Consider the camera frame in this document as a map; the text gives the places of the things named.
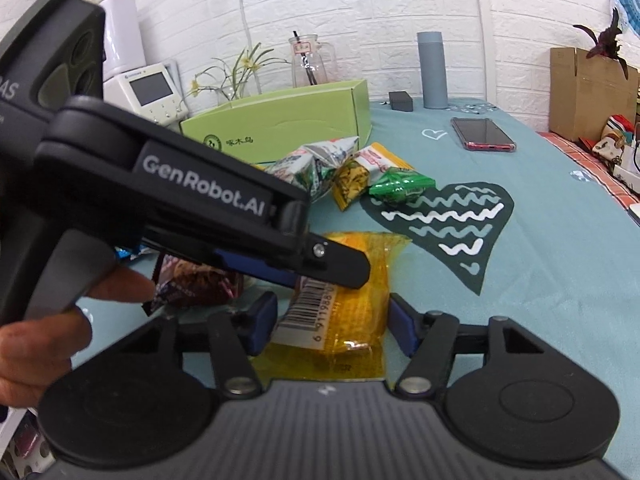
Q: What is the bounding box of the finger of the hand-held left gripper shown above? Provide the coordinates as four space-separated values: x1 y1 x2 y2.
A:
142 230 301 288
270 190 372 290

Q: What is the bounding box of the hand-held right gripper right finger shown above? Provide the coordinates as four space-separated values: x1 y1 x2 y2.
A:
389 293 544 401

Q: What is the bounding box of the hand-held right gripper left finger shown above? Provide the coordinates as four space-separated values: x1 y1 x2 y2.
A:
107 291 279 401

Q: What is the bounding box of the orange translucent snack packet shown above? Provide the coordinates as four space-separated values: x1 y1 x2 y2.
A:
250 231 412 382

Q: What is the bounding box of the yellow snack packet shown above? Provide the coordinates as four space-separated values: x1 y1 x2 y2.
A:
332 142 416 212

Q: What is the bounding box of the light green cardboard box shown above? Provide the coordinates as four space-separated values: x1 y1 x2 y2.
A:
180 79 374 171

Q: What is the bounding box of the person's left hand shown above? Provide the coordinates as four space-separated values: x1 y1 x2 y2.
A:
0 264 156 407

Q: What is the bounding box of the maroon cookie snack packet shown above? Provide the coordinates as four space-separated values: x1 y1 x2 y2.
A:
145 254 246 317

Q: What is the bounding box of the blue cookie snack packet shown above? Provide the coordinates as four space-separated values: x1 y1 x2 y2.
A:
115 244 151 262

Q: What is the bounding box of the white device with screen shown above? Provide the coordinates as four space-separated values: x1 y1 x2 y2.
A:
103 61 189 127

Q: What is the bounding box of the white and green snack packet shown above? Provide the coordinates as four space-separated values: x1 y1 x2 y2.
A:
265 137 362 204

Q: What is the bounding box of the white water appliance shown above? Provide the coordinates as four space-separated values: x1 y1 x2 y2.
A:
99 0 147 82

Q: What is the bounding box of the yellow flower plant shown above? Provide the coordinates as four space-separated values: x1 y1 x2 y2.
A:
189 42 292 107

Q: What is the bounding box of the smartphone with red case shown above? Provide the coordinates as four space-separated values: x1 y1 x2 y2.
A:
450 117 519 153

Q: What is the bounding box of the glass pitcher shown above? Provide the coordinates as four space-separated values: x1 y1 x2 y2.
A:
288 31 339 89

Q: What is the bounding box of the grey thermos bottle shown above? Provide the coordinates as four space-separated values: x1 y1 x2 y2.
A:
417 31 450 110

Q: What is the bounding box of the red checked cloth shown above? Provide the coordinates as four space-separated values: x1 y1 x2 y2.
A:
537 131 640 207

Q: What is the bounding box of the patterned fabric bag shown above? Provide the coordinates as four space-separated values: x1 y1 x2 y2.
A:
590 115 639 167

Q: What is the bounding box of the brown cardboard box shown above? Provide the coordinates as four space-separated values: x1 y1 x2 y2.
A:
549 47 640 144

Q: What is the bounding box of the purple leaf plant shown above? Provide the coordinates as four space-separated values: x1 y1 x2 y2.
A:
573 7 632 81

